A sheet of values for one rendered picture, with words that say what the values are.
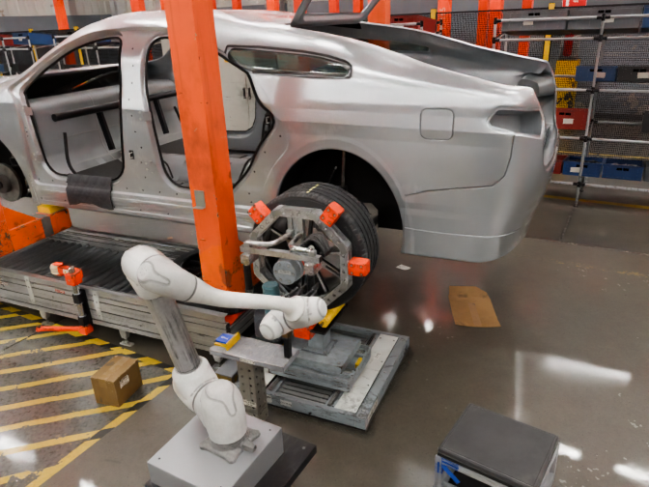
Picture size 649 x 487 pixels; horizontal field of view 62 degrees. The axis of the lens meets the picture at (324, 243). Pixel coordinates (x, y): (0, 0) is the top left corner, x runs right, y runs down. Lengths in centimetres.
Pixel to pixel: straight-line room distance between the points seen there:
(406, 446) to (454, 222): 116
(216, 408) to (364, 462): 94
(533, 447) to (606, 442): 73
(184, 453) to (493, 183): 187
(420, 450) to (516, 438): 56
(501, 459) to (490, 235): 112
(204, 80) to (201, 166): 42
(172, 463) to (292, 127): 180
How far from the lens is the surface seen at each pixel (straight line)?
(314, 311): 206
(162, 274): 182
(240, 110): 813
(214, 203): 281
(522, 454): 243
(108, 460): 306
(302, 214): 260
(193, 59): 269
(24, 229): 447
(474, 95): 274
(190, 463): 229
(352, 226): 261
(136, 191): 393
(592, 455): 303
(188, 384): 225
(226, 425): 217
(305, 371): 308
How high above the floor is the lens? 197
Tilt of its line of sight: 23 degrees down
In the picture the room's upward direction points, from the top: 2 degrees counter-clockwise
